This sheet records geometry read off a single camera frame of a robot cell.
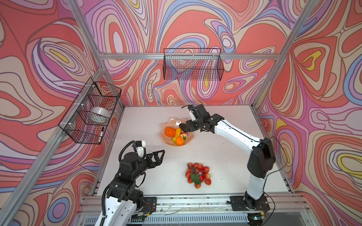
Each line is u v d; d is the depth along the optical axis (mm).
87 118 738
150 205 727
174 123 1046
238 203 734
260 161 464
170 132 947
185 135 955
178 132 981
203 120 646
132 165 540
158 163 640
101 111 737
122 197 491
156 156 649
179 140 908
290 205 764
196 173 808
